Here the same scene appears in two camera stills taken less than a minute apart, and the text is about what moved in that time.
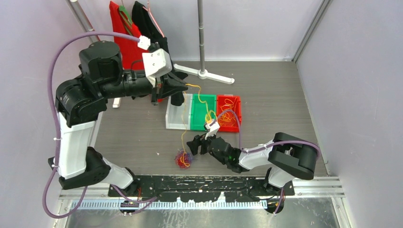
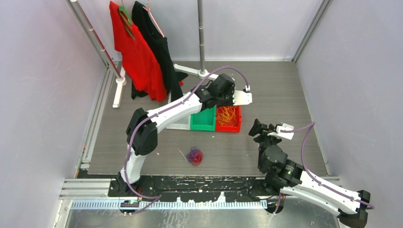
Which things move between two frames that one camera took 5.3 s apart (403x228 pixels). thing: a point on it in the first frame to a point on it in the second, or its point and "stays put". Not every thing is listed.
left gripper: (165, 86) to (231, 92)
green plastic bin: (204, 109) stays put
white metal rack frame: (202, 73) stays put
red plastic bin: (228, 113) stays put
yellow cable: (183, 117) to (227, 113)
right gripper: (197, 141) to (257, 128)
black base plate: (242, 189) stays put
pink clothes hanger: (149, 11) stays put
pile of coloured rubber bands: (183, 159) to (195, 156)
